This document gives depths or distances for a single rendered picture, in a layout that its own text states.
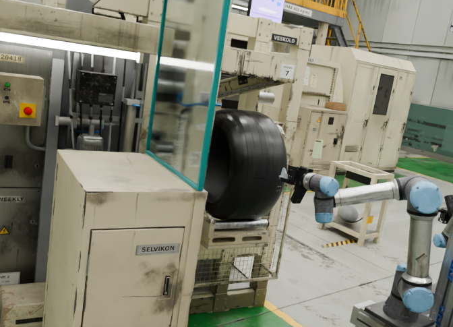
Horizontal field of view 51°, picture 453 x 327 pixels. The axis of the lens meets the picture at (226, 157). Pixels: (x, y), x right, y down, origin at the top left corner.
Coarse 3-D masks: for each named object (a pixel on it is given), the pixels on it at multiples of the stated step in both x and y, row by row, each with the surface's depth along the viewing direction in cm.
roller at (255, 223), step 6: (216, 222) 235; (222, 222) 236; (228, 222) 238; (234, 222) 239; (240, 222) 241; (246, 222) 243; (252, 222) 244; (258, 222) 246; (264, 222) 248; (216, 228) 235; (222, 228) 236; (228, 228) 238; (234, 228) 240; (240, 228) 242; (246, 228) 244
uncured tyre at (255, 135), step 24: (216, 120) 240; (240, 120) 230; (264, 120) 237; (216, 144) 272; (240, 144) 223; (264, 144) 226; (216, 168) 275; (240, 168) 221; (264, 168) 224; (216, 192) 269; (240, 192) 223; (264, 192) 228; (216, 216) 242; (240, 216) 236
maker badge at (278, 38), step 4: (272, 36) 298; (276, 36) 299; (280, 36) 300; (284, 36) 302; (288, 36) 303; (272, 40) 298; (276, 40) 300; (280, 40) 301; (284, 40) 302; (288, 40) 304; (292, 40) 305; (296, 40) 306; (296, 44) 307
